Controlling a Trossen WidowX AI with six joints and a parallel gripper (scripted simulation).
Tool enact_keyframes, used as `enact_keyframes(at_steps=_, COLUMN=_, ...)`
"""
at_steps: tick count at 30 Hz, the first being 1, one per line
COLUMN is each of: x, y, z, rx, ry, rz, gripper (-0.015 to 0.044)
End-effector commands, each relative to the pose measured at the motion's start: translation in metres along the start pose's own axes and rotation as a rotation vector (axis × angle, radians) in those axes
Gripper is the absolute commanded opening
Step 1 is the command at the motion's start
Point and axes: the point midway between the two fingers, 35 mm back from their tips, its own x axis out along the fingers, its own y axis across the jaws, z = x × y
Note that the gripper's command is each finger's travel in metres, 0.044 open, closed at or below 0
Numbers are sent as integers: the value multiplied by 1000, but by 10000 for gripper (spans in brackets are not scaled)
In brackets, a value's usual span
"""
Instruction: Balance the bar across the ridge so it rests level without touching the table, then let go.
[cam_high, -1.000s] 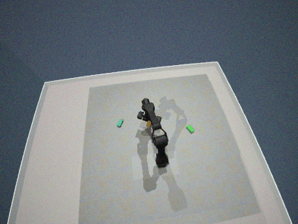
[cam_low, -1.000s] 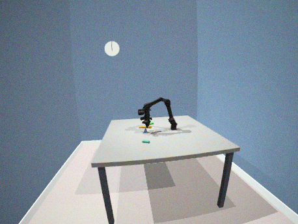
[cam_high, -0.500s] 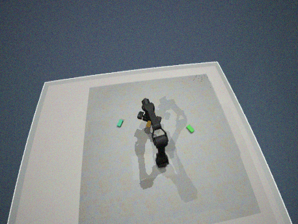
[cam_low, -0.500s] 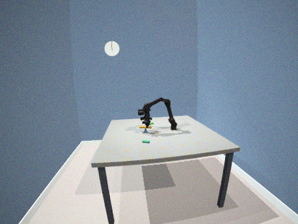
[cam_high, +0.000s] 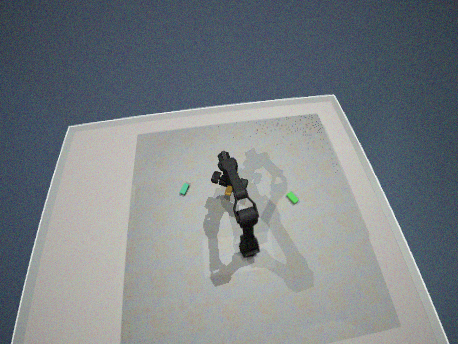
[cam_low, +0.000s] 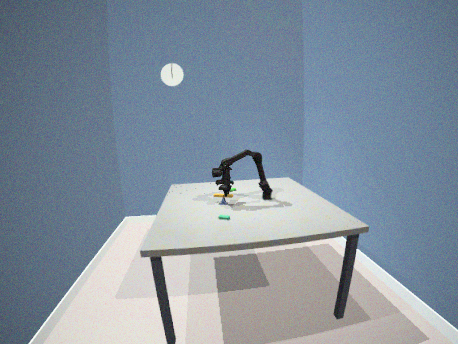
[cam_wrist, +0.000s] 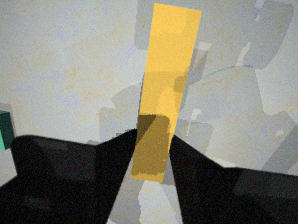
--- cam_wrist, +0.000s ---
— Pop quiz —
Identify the yellow bar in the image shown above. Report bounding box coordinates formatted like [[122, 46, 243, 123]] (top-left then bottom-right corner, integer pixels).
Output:
[[131, 3, 202, 182]]

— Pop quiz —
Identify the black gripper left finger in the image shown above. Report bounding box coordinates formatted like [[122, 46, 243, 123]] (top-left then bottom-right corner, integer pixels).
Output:
[[10, 128, 137, 224]]

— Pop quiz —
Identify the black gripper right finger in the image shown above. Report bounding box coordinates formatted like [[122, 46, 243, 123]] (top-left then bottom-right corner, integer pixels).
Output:
[[169, 135, 298, 224]]

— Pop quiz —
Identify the green rectangular block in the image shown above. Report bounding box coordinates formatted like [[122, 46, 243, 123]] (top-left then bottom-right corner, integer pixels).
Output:
[[0, 110, 15, 151]]

